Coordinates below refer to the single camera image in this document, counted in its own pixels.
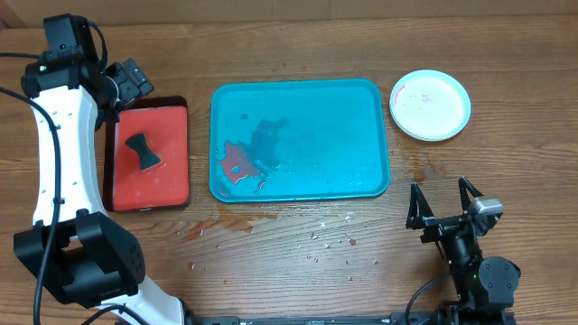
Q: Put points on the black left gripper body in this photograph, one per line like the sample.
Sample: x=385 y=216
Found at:
x=131 y=84

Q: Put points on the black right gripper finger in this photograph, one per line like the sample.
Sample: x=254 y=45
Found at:
x=419 y=214
x=469 y=195

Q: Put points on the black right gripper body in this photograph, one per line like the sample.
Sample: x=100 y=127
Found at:
x=459 y=246

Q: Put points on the dark green bow-shaped sponge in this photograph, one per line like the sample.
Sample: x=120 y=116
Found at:
x=147 y=158

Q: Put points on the light blue plate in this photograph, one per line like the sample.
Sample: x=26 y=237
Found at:
x=430 y=105

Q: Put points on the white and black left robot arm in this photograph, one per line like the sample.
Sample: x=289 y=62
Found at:
x=75 y=251

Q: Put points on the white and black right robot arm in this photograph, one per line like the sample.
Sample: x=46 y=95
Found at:
x=484 y=286

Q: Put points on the dark brown tray of red water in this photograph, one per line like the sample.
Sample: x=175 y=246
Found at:
x=164 y=122

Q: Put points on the teal plastic serving tray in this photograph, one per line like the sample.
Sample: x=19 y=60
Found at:
x=297 y=140

